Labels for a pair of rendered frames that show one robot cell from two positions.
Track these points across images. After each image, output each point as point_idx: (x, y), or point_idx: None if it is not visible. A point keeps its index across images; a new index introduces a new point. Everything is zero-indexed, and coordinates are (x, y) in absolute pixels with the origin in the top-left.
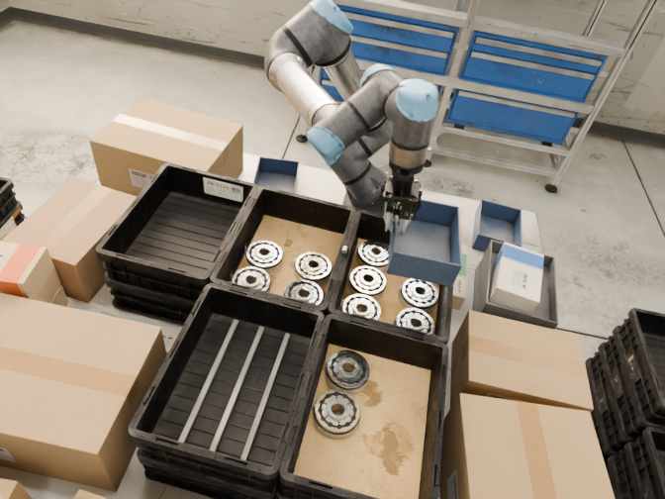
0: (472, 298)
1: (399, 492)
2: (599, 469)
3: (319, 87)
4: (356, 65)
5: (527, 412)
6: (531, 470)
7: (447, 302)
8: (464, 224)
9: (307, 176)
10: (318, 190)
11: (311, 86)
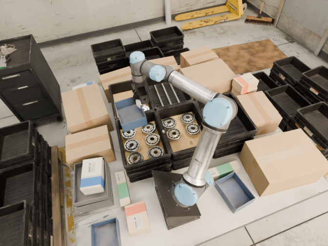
0: (112, 186)
1: (118, 97)
2: (67, 114)
3: (184, 79)
4: (200, 140)
5: (87, 118)
6: (86, 106)
7: (118, 133)
8: (127, 240)
9: (229, 217)
10: (215, 209)
11: (187, 78)
